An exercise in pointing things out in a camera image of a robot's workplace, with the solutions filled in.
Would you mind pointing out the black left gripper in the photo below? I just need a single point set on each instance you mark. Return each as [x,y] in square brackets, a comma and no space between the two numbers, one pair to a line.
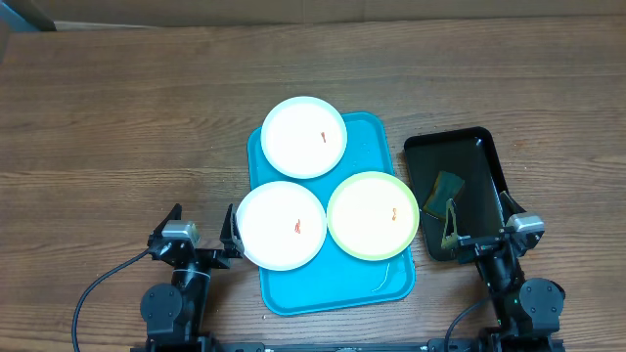
[229,236]

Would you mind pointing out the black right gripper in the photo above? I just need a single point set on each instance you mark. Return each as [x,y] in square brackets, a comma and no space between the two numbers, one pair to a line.
[481,245]

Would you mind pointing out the green yellow sponge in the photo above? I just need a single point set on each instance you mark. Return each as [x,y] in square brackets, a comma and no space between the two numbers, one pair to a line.
[447,186]

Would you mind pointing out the white plate green rim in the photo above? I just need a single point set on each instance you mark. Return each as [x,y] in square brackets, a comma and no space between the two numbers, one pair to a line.
[373,216]

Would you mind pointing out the white plate blue rim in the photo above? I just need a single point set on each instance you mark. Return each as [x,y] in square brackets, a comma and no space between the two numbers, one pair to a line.
[303,137]

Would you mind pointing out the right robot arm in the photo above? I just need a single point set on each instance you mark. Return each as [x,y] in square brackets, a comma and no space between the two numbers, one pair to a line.
[527,311]

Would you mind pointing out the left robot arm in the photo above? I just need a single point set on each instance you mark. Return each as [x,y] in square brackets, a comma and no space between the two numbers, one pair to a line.
[173,312]

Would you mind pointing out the black rectangular tray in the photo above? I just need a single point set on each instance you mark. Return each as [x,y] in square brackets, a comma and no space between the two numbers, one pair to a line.
[469,153]

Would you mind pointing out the teal plastic tray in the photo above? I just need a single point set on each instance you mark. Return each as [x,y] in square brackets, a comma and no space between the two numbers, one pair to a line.
[333,279]

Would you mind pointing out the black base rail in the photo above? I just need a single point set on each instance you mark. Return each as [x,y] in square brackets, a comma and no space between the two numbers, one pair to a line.
[433,345]

